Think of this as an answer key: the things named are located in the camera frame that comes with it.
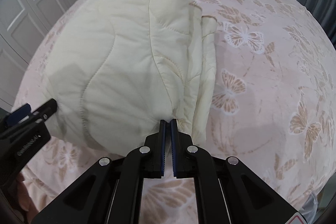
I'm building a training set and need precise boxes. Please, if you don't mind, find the left hand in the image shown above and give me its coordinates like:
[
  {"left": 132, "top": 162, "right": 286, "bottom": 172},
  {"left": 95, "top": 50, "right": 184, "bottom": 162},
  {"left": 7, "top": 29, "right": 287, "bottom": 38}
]
[{"left": 9, "top": 172, "right": 38, "bottom": 223}]

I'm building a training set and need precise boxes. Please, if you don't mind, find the white wardrobe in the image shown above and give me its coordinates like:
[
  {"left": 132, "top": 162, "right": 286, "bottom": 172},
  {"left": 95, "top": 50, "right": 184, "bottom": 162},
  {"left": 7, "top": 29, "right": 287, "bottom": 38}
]
[{"left": 1, "top": 0, "right": 77, "bottom": 111}]

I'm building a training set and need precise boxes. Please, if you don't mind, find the cream quilted jacket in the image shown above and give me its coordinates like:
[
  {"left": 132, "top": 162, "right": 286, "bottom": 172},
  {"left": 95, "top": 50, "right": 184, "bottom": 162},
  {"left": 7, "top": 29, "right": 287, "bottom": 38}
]
[{"left": 41, "top": 0, "right": 217, "bottom": 155}]

